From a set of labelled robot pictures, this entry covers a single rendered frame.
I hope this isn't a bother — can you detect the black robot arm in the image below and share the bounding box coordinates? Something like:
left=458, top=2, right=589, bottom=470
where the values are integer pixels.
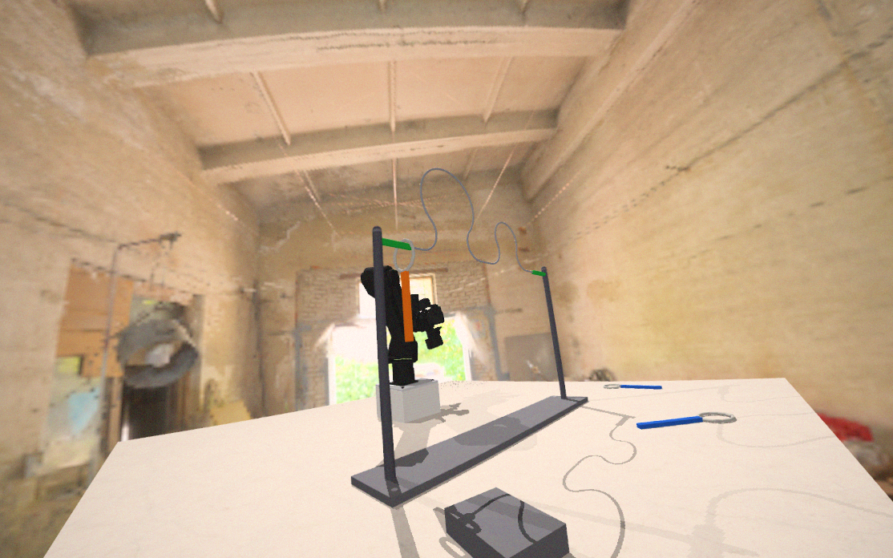
left=361, top=265, right=445, bottom=386

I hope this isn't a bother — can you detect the orange handle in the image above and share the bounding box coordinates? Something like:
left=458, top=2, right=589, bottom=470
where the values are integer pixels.
left=393, top=238, right=415, bottom=342

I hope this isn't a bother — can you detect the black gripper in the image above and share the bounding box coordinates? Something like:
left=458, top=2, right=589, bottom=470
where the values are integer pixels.
left=419, top=298, right=443, bottom=350

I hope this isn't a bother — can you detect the blue handle with grey loop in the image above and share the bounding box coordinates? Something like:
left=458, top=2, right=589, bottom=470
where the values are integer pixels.
left=604, top=383, right=662, bottom=390
left=636, top=411, right=735, bottom=429

